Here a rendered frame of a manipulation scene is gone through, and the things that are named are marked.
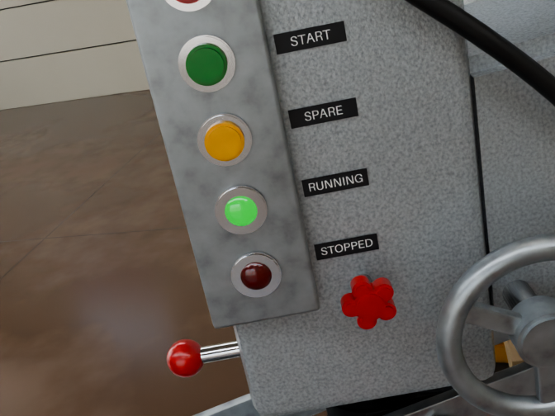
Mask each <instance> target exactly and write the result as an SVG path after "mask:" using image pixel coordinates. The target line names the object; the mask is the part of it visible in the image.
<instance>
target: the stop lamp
mask: <svg viewBox="0 0 555 416"><path fill-rule="evenodd" d="M240 278H241V281H242V283H243V284H244V285H245V286H246V287H248V288H249V289H252V290H260V289H263V288H265V287H266V286H267V285H269V283H270V281H271V279H272V273H271V271H270V269H269V268H268V266H266V265H265V264H263V263H261V262H252V263H249V264H247V265H246V266H245V267H244V268H243V270H242V271H241V274H240Z"/></svg>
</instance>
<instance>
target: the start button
mask: <svg viewBox="0 0 555 416"><path fill-rule="evenodd" d="M227 65H228V64H227V59H226V56H225V54H224V52H223V51H222V50H221V49H220V48H219V47H217V46H215V45H212V44H200V45H197V46H195V47H194V48H193V49H191V51H190V52H189V53H188V55H187V59H186V70H187V74H188V76H189V77H190V78H191V80H192V81H194V82H195V83H197V84H200V85H202V86H212V85H215V84H217V83H218V82H220V81H221V80H222V79H223V77H224V76H225V74H226V71H227Z"/></svg>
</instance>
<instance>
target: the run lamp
mask: <svg viewBox="0 0 555 416"><path fill-rule="evenodd" d="M257 213H258V212H257V206H256V205H255V203H254V202H253V201H252V200H251V199H250V198H248V197H246V196H237V197H234V198H232V199H230V200H229V201H228V202H227V204H226V206H225V216H226V218H227V220H228V221H229V222H230V223H231V224H233V225H238V226H245V225H249V224H251V223H252V222H253V221H254V220H255V218H256V216H257Z"/></svg>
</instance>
